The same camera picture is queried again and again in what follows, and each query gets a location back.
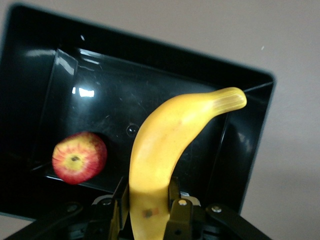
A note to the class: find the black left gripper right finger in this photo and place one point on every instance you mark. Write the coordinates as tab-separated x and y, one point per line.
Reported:
190	222

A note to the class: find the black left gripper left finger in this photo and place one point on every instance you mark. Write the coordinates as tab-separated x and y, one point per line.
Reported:
105	220

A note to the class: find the red yellow apple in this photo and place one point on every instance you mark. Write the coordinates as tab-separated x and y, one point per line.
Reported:
80	157

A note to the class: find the yellow banana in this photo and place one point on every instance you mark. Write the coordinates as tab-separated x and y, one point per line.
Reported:
160	150

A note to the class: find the black plastic box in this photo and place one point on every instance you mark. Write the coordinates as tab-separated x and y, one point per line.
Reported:
112	100

